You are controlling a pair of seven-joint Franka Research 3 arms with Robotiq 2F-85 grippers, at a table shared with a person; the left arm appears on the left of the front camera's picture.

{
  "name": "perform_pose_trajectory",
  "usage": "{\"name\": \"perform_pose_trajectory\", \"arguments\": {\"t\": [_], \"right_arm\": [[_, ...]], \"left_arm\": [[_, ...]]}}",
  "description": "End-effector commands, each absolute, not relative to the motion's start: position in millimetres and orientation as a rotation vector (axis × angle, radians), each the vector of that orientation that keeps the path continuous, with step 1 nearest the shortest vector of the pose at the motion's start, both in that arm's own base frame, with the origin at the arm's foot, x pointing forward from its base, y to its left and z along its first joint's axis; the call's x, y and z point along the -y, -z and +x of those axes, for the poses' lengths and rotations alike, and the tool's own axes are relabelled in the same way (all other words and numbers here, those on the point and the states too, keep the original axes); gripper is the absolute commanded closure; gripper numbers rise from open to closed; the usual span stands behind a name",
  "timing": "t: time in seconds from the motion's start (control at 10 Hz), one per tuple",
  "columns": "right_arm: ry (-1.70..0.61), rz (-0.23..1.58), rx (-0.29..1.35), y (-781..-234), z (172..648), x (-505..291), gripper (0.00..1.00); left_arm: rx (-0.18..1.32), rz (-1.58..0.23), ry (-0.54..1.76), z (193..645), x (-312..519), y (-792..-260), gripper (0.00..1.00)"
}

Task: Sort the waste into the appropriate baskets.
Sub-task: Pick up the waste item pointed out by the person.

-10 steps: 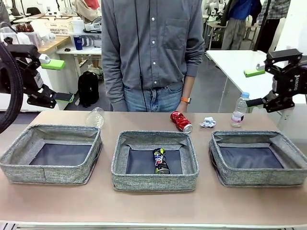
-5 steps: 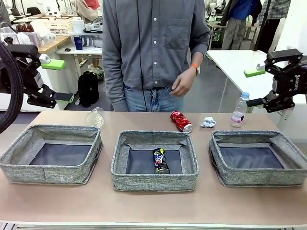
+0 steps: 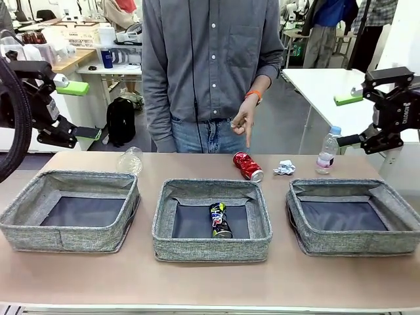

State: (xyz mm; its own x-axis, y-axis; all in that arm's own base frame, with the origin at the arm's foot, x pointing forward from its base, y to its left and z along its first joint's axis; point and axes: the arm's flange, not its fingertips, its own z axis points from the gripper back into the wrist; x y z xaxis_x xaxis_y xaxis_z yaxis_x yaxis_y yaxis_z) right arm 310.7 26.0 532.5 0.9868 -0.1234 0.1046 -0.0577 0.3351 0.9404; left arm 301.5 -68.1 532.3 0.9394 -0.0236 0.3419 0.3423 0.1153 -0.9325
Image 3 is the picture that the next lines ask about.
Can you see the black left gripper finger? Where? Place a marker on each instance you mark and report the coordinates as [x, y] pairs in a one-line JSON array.
[[36, 72], [62, 133]]

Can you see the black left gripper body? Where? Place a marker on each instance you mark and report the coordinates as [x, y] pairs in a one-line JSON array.
[[39, 105]]

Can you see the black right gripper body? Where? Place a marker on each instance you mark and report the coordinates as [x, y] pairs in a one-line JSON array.
[[407, 111]]

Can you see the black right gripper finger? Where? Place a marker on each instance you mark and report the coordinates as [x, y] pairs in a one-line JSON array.
[[384, 141], [387, 78]]

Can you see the clear water bottle pink label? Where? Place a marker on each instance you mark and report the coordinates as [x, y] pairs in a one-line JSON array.
[[328, 154]]

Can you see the clear crushed plastic cup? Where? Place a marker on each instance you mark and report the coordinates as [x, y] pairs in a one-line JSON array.
[[131, 162]]

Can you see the white paper ball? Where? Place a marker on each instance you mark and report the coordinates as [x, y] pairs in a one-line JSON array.
[[285, 167]]

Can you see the crushed red soda can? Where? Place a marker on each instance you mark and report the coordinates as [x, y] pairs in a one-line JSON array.
[[246, 164]]

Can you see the crushed blue soda can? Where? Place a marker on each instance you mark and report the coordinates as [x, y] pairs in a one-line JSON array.
[[220, 220]]

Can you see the person's bare left forearm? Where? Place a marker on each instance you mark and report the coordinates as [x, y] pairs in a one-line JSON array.
[[263, 84]]

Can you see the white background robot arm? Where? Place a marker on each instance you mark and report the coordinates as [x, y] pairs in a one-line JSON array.
[[292, 11]]

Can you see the person's grey sleeved right forearm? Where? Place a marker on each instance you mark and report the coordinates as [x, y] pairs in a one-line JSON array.
[[157, 131]]

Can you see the person's left hand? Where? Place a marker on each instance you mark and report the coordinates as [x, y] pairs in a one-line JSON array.
[[244, 115]]

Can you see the clear plastic storage box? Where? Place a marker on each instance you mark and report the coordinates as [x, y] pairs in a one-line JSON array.
[[42, 49]]

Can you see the brown bottle pack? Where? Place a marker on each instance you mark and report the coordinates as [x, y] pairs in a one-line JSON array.
[[34, 38]]

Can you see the wood topped white cabinet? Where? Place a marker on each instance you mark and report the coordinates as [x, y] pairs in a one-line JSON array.
[[78, 59]]

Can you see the white lattice crate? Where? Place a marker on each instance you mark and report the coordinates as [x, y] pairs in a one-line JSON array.
[[82, 39]]

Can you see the black computer mouse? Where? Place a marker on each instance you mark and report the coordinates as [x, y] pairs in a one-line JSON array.
[[92, 68]]

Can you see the white table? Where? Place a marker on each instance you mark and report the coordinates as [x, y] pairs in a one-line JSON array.
[[328, 85]]

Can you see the black backpack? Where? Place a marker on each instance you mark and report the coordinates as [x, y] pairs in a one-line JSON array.
[[121, 121]]

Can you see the person in plaid shirt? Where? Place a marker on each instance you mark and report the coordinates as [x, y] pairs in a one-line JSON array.
[[374, 13]]

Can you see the blue drink bottle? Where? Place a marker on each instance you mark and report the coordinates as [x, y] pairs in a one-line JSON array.
[[106, 59]]

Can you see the person in blue top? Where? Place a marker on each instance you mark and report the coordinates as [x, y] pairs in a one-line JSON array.
[[323, 42]]

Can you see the white desk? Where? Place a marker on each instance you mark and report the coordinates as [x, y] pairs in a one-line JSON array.
[[111, 70]]

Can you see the white plastic canister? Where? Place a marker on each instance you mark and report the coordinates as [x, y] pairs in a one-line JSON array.
[[106, 36]]

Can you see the person in beige jacket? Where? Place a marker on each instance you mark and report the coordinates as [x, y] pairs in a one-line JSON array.
[[115, 16]]

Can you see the white and black device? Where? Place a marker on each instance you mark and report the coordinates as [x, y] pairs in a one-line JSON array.
[[131, 36]]

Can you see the grey fabric basket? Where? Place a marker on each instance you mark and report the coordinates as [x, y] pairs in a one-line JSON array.
[[344, 243], [210, 249], [82, 241]]

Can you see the orange wristband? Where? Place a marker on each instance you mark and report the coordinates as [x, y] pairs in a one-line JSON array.
[[255, 96]]

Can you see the person in grey shirt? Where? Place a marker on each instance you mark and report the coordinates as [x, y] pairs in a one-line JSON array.
[[213, 65]]

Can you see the aluminium table frame rail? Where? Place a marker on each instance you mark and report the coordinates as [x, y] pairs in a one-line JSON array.
[[13, 310]]

